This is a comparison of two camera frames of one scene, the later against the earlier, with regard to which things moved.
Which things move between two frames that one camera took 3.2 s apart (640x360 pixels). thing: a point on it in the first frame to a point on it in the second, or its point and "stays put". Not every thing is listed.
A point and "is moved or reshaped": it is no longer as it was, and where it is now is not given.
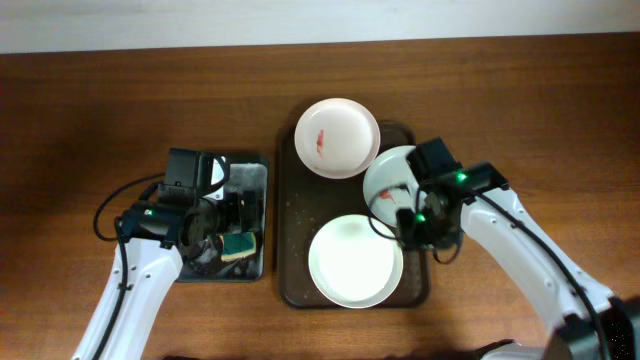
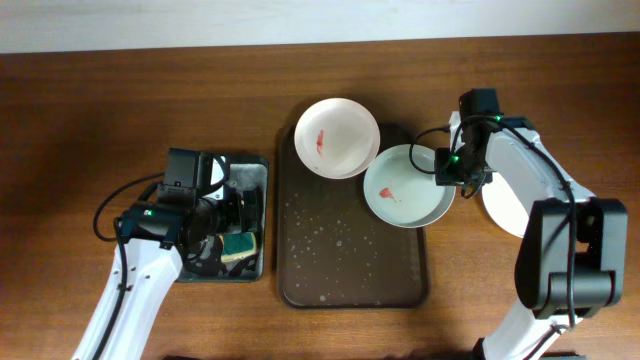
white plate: [353, 265] is moved or reshaped
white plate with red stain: [337, 138] stays put
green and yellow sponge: [238, 245] stays put
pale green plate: [390, 184] stays put
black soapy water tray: [245, 177] stays put
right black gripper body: [407, 223] to [447, 169]
